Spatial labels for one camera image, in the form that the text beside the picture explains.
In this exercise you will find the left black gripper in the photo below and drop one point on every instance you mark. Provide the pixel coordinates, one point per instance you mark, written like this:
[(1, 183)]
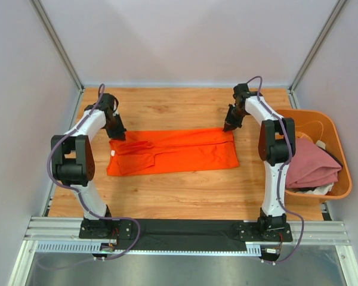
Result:
[(119, 133)]

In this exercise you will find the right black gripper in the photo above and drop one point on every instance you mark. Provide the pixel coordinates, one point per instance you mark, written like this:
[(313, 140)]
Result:
[(229, 124)]

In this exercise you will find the orange t shirt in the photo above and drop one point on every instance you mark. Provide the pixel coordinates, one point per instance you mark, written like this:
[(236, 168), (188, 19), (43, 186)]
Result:
[(167, 151)]

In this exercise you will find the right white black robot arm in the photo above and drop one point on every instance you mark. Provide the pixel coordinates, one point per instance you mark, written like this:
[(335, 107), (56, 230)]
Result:
[(276, 147)]

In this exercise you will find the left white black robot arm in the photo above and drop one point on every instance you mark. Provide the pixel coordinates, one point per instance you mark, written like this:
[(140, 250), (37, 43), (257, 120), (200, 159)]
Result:
[(71, 164)]

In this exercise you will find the pink t shirt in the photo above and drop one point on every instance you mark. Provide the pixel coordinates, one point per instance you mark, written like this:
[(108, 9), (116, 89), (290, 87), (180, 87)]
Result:
[(292, 171)]

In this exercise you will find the orange plastic basket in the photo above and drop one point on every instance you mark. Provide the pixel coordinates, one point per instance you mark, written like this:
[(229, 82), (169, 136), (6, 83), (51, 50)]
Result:
[(318, 126)]

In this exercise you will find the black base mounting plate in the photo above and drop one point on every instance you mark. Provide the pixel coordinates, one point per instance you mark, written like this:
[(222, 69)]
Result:
[(181, 235)]

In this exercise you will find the dark garment in basket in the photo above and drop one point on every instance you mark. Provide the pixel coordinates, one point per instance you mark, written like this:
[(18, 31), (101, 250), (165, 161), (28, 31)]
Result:
[(335, 158)]

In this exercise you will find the left aluminium corner post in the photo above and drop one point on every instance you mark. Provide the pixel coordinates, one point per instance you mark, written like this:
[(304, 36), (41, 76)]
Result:
[(56, 41)]

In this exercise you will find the aluminium corner post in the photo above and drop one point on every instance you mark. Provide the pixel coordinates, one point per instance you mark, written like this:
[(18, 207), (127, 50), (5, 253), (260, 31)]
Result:
[(56, 41), (318, 43)]

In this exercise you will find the right aluminium corner post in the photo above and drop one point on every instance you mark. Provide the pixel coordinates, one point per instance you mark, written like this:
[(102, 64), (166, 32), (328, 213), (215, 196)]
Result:
[(318, 43)]

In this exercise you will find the aluminium rail frame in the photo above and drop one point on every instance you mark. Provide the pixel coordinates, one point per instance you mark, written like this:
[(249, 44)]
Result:
[(61, 235)]

